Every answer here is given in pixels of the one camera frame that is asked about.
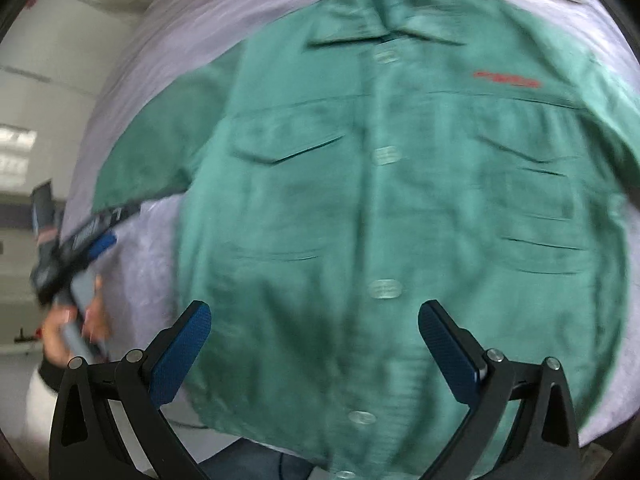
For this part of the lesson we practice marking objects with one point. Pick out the person's left hand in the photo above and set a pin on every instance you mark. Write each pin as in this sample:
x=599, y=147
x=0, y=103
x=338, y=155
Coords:
x=69, y=332

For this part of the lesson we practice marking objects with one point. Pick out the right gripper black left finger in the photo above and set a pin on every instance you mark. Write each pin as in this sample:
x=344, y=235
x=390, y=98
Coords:
x=85, y=442

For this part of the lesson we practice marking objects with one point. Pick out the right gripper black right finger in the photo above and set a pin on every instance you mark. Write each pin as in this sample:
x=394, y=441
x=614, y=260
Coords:
x=543, y=440

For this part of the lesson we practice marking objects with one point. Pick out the white left sleeve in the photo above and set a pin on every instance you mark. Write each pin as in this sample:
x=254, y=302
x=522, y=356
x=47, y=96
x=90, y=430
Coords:
x=41, y=397

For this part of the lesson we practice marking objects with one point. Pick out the lavender bed blanket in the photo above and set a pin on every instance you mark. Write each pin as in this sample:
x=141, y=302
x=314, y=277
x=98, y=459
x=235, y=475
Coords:
x=150, y=110

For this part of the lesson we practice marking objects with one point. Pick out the green work shirt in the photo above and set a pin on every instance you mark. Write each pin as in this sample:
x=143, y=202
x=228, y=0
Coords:
x=380, y=209

